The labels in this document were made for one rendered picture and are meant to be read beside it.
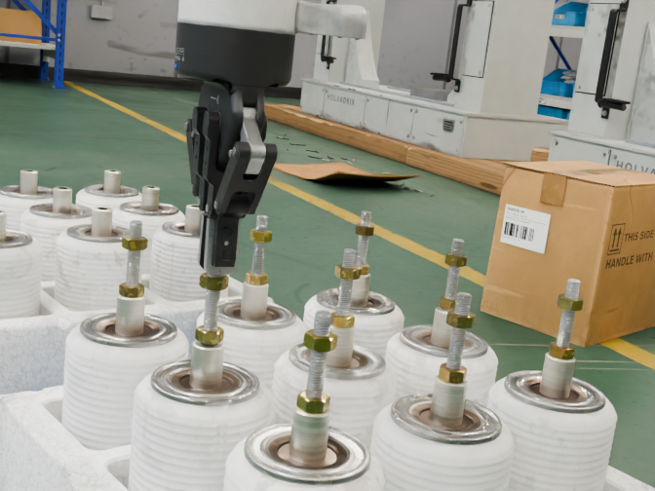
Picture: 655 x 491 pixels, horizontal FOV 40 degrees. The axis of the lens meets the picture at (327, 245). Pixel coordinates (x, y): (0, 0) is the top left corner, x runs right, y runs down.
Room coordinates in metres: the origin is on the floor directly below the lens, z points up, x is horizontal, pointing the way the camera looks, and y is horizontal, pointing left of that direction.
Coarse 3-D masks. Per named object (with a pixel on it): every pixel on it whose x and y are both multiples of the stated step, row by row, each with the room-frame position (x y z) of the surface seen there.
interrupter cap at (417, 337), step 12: (420, 324) 0.77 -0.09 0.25; (432, 324) 0.77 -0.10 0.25; (408, 336) 0.74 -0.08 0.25; (420, 336) 0.74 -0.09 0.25; (468, 336) 0.76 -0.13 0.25; (420, 348) 0.71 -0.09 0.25; (432, 348) 0.71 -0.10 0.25; (444, 348) 0.73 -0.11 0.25; (468, 348) 0.72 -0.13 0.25; (480, 348) 0.73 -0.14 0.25
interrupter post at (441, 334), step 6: (438, 312) 0.73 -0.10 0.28; (444, 312) 0.73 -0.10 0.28; (438, 318) 0.73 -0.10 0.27; (444, 318) 0.73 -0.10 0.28; (438, 324) 0.73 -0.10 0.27; (444, 324) 0.73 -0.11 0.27; (432, 330) 0.74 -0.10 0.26; (438, 330) 0.73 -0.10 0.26; (444, 330) 0.73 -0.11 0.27; (450, 330) 0.73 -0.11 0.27; (432, 336) 0.74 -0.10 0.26; (438, 336) 0.73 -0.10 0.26; (444, 336) 0.73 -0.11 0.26; (432, 342) 0.73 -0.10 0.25; (438, 342) 0.73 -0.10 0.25; (444, 342) 0.73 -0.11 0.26
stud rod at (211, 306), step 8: (208, 296) 0.59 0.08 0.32; (216, 296) 0.59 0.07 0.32; (208, 304) 0.58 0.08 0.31; (216, 304) 0.58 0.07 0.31; (208, 312) 0.58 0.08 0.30; (216, 312) 0.59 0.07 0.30; (208, 320) 0.58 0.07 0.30; (216, 320) 0.59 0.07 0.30; (208, 328) 0.58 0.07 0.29; (216, 328) 0.59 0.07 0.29; (208, 344) 0.58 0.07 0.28
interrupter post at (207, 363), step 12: (192, 348) 0.59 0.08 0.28; (204, 348) 0.58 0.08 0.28; (216, 348) 0.58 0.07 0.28; (192, 360) 0.58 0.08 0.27; (204, 360) 0.58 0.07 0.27; (216, 360) 0.58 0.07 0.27; (192, 372) 0.58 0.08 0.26; (204, 372) 0.58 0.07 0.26; (216, 372) 0.58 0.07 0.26; (192, 384) 0.58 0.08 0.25; (204, 384) 0.58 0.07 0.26; (216, 384) 0.58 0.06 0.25
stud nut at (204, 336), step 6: (198, 330) 0.58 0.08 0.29; (204, 330) 0.58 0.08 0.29; (216, 330) 0.59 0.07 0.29; (222, 330) 0.59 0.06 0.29; (198, 336) 0.58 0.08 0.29; (204, 336) 0.58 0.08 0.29; (210, 336) 0.58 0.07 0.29; (216, 336) 0.58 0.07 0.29; (222, 336) 0.59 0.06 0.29; (204, 342) 0.58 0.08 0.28; (210, 342) 0.58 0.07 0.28; (216, 342) 0.58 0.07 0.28
